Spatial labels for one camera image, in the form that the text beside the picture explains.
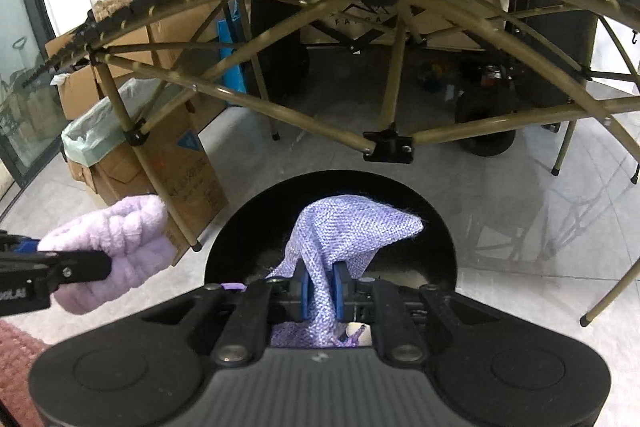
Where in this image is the large plain cardboard box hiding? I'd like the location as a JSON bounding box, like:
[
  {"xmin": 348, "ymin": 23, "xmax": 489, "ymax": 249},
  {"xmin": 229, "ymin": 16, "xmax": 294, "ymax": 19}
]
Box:
[{"xmin": 45, "ymin": 0, "xmax": 241, "ymax": 122}]

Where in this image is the beige and black folding wagon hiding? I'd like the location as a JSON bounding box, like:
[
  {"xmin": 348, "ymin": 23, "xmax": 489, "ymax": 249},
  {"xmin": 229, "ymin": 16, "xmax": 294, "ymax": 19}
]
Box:
[{"xmin": 247, "ymin": 0, "xmax": 601, "ymax": 156}]

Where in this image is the glass sliding door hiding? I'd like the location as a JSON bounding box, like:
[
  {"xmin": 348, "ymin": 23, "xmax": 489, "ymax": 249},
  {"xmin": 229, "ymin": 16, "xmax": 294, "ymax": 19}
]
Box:
[{"xmin": 0, "ymin": 0, "xmax": 66, "ymax": 192}]

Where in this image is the blue board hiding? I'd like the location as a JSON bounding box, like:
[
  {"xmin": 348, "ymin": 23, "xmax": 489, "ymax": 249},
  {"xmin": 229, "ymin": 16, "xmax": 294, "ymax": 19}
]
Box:
[{"xmin": 216, "ymin": 2, "xmax": 251, "ymax": 100}]

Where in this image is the khaki folding table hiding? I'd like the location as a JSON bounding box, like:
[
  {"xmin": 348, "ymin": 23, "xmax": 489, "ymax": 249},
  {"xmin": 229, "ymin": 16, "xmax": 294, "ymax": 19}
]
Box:
[{"xmin": 22, "ymin": 0, "xmax": 640, "ymax": 325}]

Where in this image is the printed cardboard box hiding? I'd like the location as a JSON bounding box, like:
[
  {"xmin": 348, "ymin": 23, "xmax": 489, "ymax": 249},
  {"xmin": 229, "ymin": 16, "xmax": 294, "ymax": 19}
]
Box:
[{"xmin": 62, "ymin": 107, "xmax": 228, "ymax": 265}]

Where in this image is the lilac fluffy cloth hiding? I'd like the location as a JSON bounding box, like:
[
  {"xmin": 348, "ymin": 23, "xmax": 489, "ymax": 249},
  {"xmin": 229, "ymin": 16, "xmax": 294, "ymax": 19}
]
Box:
[{"xmin": 37, "ymin": 194, "xmax": 170, "ymax": 315}]

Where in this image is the red woven rug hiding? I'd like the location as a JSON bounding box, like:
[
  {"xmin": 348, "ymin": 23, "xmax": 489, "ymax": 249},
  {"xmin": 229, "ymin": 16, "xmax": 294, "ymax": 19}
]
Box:
[{"xmin": 0, "ymin": 319, "xmax": 51, "ymax": 427}]

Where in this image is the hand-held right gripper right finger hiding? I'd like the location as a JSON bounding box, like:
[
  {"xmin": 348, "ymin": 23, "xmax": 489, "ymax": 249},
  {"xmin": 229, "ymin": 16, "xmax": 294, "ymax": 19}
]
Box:
[{"xmin": 331, "ymin": 259, "xmax": 502, "ymax": 366}]

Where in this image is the green plastic bag liner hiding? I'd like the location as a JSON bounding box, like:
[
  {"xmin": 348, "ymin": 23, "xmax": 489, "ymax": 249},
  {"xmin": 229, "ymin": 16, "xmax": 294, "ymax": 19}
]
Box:
[{"xmin": 61, "ymin": 79, "xmax": 176, "ymax": 168}]

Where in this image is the purple woven cloth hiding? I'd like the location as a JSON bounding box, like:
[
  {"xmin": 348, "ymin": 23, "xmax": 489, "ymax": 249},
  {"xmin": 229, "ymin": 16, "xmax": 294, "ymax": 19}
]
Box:
[{"xmin": 220, "ymin": 196, "xmax": 425, "ymax": 349}]

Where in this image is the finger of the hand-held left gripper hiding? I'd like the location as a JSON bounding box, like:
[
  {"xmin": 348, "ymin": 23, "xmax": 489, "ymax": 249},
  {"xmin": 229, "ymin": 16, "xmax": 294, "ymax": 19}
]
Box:
[
  {"xmin": 0, "ymin": 231, "xmax": 41, "ymax": 258},
  {"xmin": 36, "ymin": 248, "xmax": 113, "ymax": 293}
]

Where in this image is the round black bin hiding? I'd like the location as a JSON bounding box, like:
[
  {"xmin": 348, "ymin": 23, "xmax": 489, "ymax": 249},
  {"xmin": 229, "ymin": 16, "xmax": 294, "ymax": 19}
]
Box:
[{"xmin": 204, "ymin": 172, "xmax": 458, "ymax": 303}]

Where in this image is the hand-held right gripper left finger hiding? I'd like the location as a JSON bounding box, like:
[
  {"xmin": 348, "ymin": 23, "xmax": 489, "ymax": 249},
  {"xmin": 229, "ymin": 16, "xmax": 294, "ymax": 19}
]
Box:
[{"xmin": 141, "ymin": 259, "xmax": 312, "ymax": 368}]

